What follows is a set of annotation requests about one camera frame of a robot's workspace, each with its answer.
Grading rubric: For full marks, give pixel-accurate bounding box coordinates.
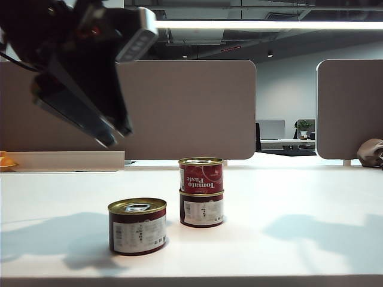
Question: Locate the green potted plant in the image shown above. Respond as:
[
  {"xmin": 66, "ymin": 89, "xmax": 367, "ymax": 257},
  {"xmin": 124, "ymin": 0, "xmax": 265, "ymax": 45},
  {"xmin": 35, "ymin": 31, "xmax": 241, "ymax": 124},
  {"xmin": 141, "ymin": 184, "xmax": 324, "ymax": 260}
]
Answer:
[{"xmin": 294, "ymin": 120, "xmax": 314, "ymax": 141}]

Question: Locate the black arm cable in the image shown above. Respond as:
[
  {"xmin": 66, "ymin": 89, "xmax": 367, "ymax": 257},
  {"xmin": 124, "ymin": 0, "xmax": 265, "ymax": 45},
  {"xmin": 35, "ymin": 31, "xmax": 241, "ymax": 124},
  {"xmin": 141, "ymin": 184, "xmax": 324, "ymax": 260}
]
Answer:
[{"xmin": 0, "ymin": 50, "xmax": 39, "ymax": 73}]

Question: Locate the grey background desk screen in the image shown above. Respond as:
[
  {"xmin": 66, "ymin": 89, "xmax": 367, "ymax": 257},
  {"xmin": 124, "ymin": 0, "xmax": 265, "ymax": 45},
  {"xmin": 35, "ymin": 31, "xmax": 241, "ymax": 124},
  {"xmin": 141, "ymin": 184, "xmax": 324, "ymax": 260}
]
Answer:
[{"xmin": 257, "ymin": 120, "xmax": 285, "ymax": 140}]

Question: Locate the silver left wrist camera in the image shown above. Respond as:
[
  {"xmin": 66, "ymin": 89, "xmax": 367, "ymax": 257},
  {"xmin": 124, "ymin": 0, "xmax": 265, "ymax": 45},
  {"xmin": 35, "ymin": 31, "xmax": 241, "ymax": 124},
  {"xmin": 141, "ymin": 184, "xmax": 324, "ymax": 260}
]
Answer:
[{"xmin": 115, "ymin": 6, "xmax": 159, "ymax": 63}]

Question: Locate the red tomato paste can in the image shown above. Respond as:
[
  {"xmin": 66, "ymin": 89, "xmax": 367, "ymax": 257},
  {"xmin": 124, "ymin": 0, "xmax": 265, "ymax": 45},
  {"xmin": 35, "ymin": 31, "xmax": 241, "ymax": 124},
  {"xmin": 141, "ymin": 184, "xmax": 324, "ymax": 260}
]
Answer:
[
  {"xmin": 179, "ymin": 190, "xmax": 225, "ymax": 228},
  {"xmin": 178, "ymin": 157, "xmax": 224, "ymax": 194},
  {"xmin": 107, "ymin": 197, "xmax": 168, "ymax": 257}
]

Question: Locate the orange round object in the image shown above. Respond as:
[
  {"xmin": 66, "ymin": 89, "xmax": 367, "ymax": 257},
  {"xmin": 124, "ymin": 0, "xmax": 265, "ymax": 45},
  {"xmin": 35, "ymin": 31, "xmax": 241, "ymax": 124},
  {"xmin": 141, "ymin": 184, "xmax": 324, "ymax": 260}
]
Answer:
[{"xmin": 0, "ymin": 151, "xmax": 19, "ymax": 172}]

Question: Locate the wide brown desk divider panel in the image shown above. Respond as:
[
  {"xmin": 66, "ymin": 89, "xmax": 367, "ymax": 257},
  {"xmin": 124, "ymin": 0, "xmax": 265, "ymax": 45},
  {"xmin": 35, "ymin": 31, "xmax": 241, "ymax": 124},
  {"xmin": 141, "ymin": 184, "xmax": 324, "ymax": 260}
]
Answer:
[{"xmin": 0, "ymin": 59, "xmax": 257, "ymax": 161}]

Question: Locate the white background desk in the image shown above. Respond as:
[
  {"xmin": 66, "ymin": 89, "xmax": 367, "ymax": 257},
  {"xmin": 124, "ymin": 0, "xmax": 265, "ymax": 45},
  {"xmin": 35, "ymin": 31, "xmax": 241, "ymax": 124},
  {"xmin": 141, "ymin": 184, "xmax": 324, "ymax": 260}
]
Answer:
[{"xmin": 260, "ymin": 138, "xmax": 316, "ymax": 151}]

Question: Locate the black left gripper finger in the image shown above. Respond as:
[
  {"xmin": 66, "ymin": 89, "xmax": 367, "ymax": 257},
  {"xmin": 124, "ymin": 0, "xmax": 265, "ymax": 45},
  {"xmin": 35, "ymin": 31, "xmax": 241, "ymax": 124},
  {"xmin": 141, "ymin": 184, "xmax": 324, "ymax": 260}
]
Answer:
[
  {"xmin": 31, "ymin": 71, "xmax": 118, "ymax": 148},
  {"xmin": 52, "ymin": 56, "xmax": 134, "ymax": 138}
]

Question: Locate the grey ceiling air duct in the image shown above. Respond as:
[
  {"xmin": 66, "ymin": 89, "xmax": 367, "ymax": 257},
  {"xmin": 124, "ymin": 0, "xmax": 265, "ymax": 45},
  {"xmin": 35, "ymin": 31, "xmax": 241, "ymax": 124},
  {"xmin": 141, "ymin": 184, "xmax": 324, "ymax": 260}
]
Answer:
[{"xmin": 166, "ymin": 28, "xmax": 227, "ymax": 46}]

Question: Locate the brown crumpled bag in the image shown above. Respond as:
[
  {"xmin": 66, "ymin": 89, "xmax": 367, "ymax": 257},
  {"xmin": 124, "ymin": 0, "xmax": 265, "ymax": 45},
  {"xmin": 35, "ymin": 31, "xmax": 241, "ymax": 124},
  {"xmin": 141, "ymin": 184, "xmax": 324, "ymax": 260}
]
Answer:
[{"xmin": 356, "ymin": 138, "xmax": 383, "ymax": 170}]

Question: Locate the narrow brown desk divider panel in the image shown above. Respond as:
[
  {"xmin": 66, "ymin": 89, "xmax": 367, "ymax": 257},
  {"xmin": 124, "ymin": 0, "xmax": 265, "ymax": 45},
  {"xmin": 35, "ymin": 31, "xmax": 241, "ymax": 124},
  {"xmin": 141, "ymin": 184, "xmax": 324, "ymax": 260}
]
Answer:
[{"xmin": 315, "ymin": 59, "xmax": 383, "ymax": 160}]

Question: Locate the long ceiling light strip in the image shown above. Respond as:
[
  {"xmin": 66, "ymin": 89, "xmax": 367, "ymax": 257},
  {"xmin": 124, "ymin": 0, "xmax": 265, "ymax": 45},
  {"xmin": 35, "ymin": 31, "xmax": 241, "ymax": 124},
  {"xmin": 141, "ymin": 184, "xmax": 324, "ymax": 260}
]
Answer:
[{"xmin": 155, "ymin": 19, "xmax": 383, "ymax": 30}]

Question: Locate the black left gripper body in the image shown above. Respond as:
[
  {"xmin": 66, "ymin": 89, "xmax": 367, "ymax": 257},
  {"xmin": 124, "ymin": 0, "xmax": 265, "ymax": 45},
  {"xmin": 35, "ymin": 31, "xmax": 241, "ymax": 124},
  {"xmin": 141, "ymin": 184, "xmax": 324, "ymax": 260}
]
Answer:
[{"xmin": 41, "ymin": 2, "xmax": 138, "ymax": 62}]

